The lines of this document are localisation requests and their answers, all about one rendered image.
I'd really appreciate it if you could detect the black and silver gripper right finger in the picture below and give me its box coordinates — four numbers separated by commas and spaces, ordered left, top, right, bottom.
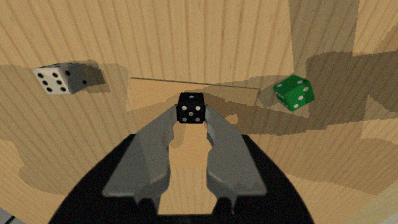
203, 104, 315, 224

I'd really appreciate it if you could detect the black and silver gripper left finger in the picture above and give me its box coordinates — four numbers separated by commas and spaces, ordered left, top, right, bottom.
48, 104, 179, 224

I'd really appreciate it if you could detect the green die with white pips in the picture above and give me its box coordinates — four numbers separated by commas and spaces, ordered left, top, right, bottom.
273, 75, 315, 112

